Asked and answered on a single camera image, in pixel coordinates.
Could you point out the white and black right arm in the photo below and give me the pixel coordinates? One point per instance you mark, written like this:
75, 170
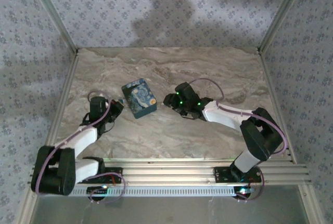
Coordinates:
221, 116

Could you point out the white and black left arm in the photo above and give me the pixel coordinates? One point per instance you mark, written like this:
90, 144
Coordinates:
86, 135

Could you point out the starry night tin box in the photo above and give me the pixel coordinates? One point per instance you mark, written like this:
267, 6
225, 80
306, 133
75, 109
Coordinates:
139, 96

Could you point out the small lit controller board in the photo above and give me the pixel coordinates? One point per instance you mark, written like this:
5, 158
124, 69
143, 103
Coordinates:
97, 190
244, 191

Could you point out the aluminium side rail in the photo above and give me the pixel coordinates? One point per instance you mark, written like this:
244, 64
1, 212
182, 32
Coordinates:
65, 96
275, 99

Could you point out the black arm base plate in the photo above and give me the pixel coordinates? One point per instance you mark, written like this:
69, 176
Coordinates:
114, 170
221, 173

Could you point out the wide aluminium base rail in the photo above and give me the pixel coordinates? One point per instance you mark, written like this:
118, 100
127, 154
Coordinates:
169, 174

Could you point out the aluminium frame post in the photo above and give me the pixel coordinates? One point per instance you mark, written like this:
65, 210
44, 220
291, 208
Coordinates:
52, 11
282, 11

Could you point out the aluminium frame leg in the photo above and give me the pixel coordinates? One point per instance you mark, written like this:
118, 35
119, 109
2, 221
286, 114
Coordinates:
27, 208
312, 205

